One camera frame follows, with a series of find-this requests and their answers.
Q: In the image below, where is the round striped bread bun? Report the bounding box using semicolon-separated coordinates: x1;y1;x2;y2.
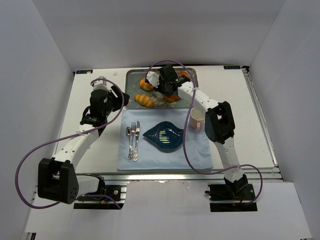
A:
139;78;154;91

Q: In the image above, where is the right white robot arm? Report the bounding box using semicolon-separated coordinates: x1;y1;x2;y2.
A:
145;64;248;192

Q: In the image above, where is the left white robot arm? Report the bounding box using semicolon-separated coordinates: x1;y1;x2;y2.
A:
37;86;130;205

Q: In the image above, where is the striped croissant bread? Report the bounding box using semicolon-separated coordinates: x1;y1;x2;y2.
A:
134;94;155;108

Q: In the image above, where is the floral metal tray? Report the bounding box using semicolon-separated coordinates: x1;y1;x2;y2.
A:
125;69;189;110

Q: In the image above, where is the small brown pastry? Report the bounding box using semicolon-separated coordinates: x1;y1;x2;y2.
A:
178;70;190;78

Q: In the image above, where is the orange cylindrical cake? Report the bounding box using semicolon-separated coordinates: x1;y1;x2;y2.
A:
163;94;180;102

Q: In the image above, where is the silver fork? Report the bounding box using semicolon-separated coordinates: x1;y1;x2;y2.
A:
129;122;137;159

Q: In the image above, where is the silver spoon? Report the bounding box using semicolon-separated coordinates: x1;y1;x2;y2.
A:
125;127;133;160

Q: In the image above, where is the pink mug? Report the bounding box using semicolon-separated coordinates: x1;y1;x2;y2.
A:
189;107;205;132

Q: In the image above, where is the dark blue leaf plate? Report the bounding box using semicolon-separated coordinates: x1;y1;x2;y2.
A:
142;121;184;151

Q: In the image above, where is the silver table knife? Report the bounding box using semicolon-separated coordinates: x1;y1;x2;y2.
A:
133;121;141;162

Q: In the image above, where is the light blue cloth mat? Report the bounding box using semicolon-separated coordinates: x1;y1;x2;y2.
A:
117;108;214;171

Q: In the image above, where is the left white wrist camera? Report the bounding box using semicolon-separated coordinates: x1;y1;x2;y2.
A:
90;76;110;93

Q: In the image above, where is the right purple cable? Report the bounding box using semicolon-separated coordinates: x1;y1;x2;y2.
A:
144;59;263;206

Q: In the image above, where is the purple cable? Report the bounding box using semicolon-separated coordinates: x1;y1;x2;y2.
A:
144;59;263;206
14;77;127;210

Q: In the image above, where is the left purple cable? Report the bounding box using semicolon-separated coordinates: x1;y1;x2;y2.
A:
14;77;127;210

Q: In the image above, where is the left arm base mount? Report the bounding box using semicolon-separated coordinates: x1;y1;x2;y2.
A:
73;184;127;210

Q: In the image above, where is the aluminium frame rail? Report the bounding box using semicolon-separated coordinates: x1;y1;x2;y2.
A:
74;171;286;182

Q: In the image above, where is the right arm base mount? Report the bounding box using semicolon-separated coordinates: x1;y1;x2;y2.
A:
204;184;258;213

